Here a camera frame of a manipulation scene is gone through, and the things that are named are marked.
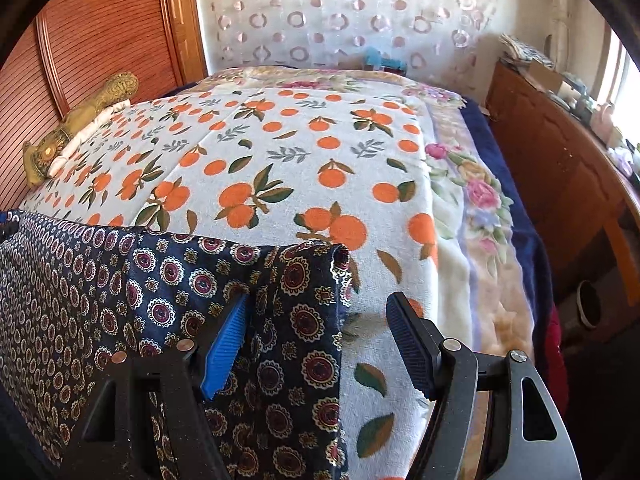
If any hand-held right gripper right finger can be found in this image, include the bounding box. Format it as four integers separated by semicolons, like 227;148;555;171
386;291;583;480

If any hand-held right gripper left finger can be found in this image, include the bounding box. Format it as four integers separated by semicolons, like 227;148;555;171
60;292;251;480

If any navy circle-print shirt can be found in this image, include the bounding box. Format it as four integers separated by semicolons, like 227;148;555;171
0;210;353;480

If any dark red cloth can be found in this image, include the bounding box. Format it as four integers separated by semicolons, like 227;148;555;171
542;305;571;416

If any navy bed sheet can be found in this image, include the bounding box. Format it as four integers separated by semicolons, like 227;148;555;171
460;97;556;311

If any floral fleece blanket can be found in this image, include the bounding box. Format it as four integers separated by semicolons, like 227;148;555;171
167;66;546;376

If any dark round bin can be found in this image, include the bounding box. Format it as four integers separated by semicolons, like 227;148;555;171
575;280;603;331

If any orange-fruit print sheet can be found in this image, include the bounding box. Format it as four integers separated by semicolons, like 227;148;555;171
22;87;441;480

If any long wooden cabinet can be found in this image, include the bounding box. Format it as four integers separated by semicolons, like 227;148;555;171
485;60;640;306

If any white plastic bag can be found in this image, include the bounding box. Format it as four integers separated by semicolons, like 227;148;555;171
612;145;636;176

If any yellow patterned pillow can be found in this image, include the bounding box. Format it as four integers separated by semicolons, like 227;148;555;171
22;72;140;188

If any blue cloth bundle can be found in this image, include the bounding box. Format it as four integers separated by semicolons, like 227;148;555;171
362;47;408;73

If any pink bottle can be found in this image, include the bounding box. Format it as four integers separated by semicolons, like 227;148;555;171
595;102;616;143

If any cardboard box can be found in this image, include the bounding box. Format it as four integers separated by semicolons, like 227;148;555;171
527;60;566;92

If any folded patterned cloth stack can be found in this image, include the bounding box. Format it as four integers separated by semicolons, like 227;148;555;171
500;34;556;68

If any wooden-framed window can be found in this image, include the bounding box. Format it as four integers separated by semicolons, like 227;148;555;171
597;25;640;151

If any sheer circle-pattern curtain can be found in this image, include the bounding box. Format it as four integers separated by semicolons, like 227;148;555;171
192;0;501;91

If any wooden louvered wardrobe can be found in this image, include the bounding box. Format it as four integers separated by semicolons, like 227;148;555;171
0;0;208;211

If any white bundled window curtain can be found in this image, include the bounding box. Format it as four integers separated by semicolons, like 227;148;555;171
542;0;573;56

